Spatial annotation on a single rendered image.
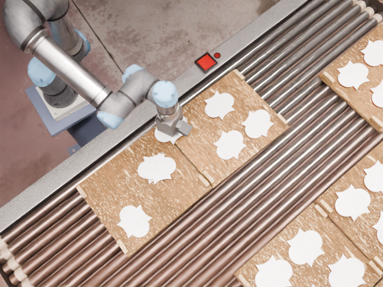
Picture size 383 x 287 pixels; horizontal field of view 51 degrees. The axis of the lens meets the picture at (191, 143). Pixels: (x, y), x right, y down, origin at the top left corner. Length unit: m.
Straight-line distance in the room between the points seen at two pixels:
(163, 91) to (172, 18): 1.91
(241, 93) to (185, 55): 1.25
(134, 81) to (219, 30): 1.83
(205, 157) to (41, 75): 0.71
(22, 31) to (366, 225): 1.35
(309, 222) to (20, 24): 1.19
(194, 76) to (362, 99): 0.72
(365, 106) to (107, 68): 1.80
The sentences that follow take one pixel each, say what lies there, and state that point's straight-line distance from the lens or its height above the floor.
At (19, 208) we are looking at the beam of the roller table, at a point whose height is 0.92.
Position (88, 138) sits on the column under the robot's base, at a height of 0.56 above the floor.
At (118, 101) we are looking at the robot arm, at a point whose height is 1.35.
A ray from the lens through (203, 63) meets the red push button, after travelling 1.80.
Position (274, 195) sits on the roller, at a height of 0.92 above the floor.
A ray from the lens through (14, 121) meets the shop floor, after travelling 2.96.
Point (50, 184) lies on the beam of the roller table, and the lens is 1.71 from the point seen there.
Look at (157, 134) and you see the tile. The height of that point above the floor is 1.07.
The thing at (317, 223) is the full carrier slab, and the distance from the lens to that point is 1.61.
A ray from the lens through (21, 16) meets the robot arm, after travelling 1.29.
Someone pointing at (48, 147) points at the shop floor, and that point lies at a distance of 2.80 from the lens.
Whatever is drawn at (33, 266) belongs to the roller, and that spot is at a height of 0.92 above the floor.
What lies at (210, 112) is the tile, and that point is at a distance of 1.67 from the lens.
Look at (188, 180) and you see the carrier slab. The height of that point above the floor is 0.94.
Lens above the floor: 2.47
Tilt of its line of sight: 70 degrees down
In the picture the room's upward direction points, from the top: 3 degrees counter-clockwise
